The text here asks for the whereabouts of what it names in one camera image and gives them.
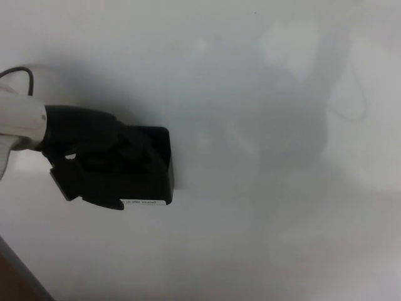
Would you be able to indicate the white whiteboard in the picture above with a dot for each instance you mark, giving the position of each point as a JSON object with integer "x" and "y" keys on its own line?
{"x": 250, "y": 219}

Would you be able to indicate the grey whiteboard frame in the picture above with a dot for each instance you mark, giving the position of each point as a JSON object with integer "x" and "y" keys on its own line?
{"x": 25, "y": 276}

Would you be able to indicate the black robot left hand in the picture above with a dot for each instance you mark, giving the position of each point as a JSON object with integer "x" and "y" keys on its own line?
{"x": 81, "y": 131}

